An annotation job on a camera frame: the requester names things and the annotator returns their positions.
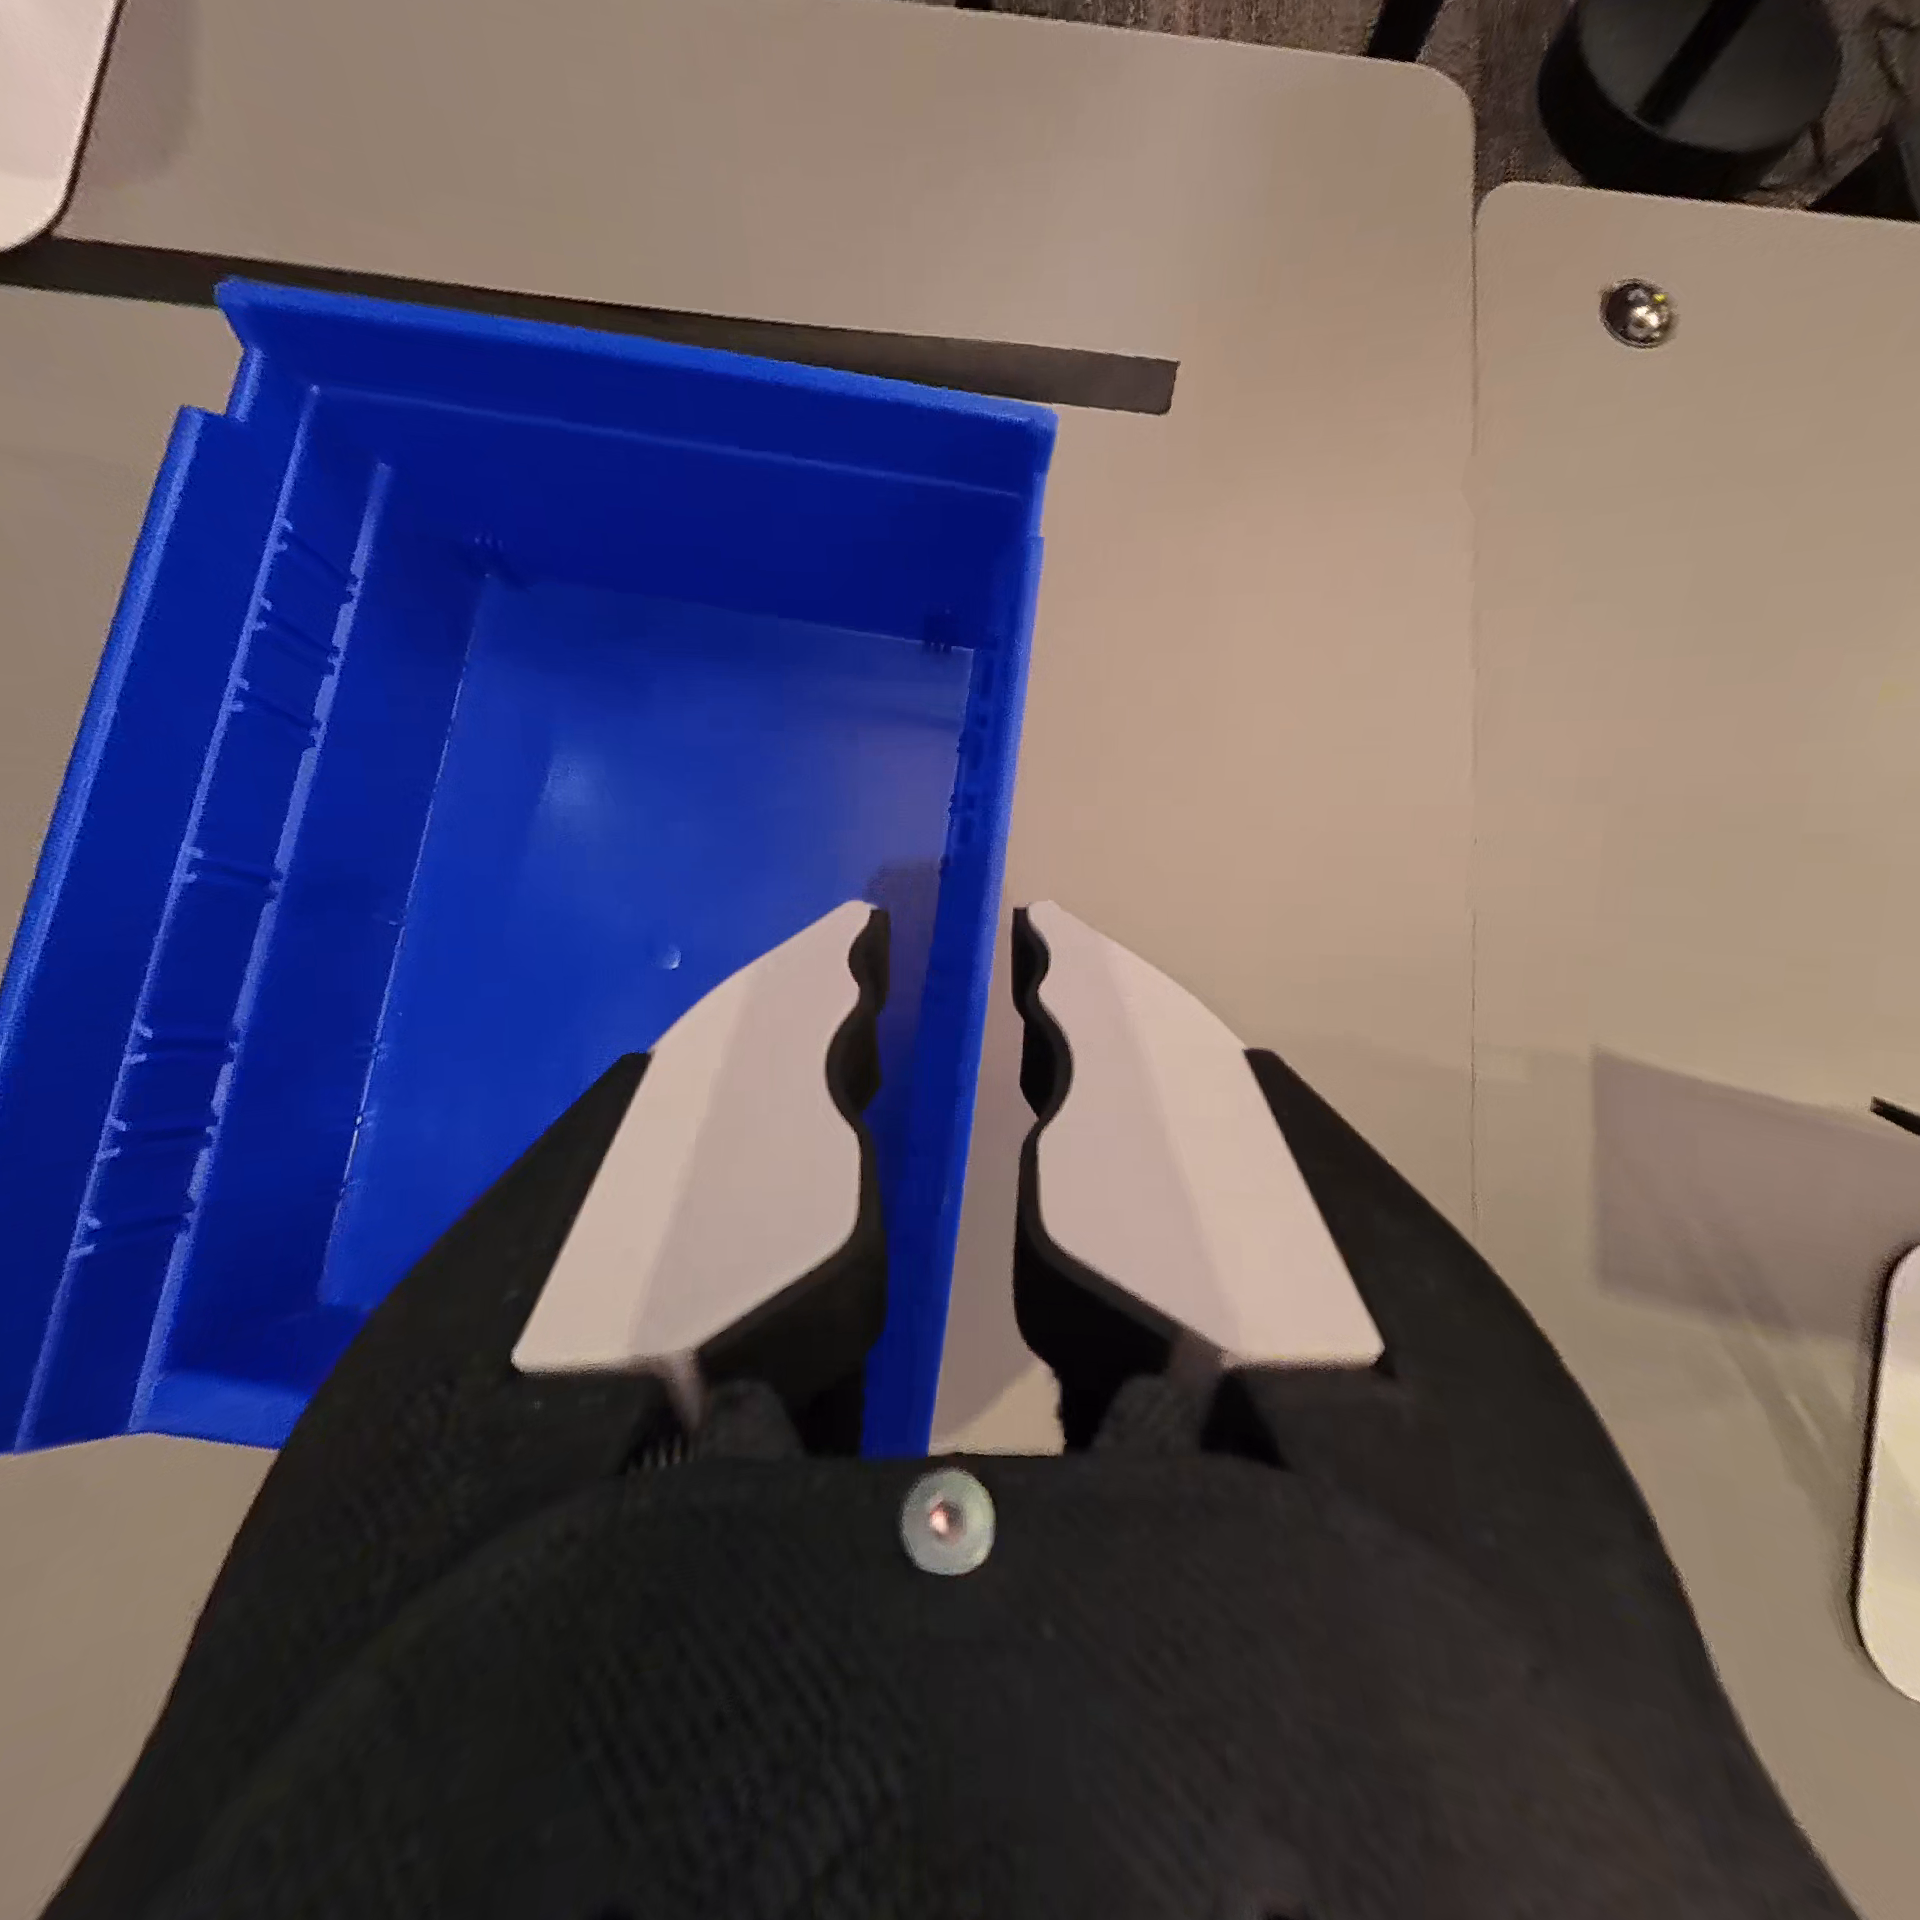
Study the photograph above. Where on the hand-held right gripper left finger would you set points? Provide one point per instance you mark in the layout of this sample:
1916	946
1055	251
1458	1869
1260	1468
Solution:
706	1200

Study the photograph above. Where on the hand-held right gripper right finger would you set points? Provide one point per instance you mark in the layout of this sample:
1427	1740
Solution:
1199	1200

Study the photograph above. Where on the blue plastic bin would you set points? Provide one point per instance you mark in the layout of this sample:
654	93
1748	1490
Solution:
602	812

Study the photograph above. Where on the instruction sheet on stand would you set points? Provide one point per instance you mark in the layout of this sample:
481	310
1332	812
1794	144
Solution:
1893	1472

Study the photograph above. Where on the metal table bolt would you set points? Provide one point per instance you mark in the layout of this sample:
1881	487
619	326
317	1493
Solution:
1636	310

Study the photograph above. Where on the black round stand base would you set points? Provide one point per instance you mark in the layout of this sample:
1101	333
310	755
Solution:
1696	54

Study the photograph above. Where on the white flat object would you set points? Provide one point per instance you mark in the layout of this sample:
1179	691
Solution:
47	106

